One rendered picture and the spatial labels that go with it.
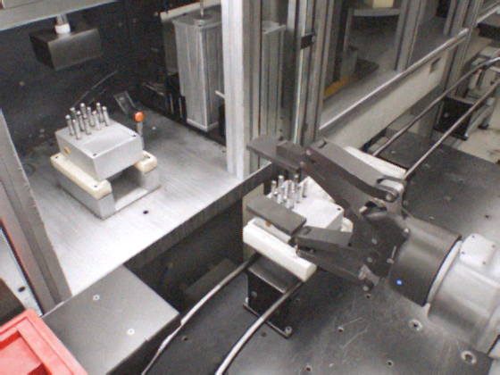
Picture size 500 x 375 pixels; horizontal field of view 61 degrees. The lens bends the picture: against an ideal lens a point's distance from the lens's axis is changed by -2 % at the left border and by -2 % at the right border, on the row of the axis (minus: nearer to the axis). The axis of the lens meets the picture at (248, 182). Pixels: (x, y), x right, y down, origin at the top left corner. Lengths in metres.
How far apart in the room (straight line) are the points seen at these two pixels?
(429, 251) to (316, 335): 0.53
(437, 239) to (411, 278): 0.04
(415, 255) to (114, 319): 0.42
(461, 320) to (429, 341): 0.55
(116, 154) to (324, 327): 0.51
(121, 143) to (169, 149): 0.20
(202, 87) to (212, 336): 0.50
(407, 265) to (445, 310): 0.05
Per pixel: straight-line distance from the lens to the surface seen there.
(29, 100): 1.02
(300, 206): 0.76
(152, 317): 0.64
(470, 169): 1.43
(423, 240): 0.40
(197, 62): 0.91
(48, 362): 0.58
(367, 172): 0.41
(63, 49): 0.74
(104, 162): 0.76
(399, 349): 0.91
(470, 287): 0.39
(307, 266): 0.73
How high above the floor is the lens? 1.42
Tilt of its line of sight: 38 degrees down
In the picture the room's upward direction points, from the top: straight up
